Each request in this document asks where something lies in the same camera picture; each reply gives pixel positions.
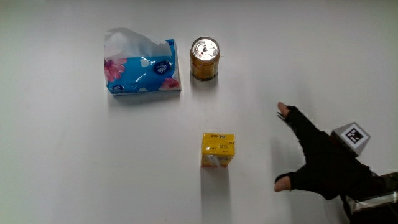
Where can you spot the person's right hand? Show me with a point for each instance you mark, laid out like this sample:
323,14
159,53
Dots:
326,165

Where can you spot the yellow ice redtea carton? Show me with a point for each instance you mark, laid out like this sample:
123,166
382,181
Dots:
217,149

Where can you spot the person's right forearm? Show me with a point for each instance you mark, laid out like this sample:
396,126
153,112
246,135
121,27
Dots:
376,208

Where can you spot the golden drink can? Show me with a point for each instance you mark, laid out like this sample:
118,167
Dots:
204,63

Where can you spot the blue floral tissue pack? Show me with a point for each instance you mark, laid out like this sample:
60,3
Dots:
140,70

